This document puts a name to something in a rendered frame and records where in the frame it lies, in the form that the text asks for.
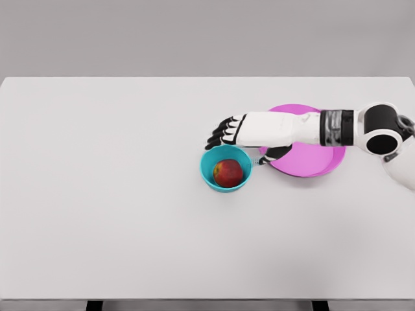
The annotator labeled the pink plate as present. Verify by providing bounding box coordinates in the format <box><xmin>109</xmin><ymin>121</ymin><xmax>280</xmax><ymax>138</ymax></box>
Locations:
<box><xmin>259</xmin><ymin>103</ymin><xmax>347</xmax><ymax>178</ymax></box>

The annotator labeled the blue bowl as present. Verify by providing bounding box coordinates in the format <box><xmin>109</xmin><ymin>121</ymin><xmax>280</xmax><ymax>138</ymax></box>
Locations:
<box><xmin>199</xmin><ymin>144</ymin><xmax>254</xmax><ymax>194</ymax></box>

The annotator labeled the red apple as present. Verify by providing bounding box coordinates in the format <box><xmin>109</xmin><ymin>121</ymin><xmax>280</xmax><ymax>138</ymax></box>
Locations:
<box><xmin>213</xmin><ymin>159</ymin><xmax>244</xmax><ymax>189</ymax></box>

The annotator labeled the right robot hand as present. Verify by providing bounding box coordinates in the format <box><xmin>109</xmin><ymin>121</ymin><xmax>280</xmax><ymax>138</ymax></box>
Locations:
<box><xmin>204</xmin><ymin>111</ymin><xmax>296</xmax><ymax>167</ymax></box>

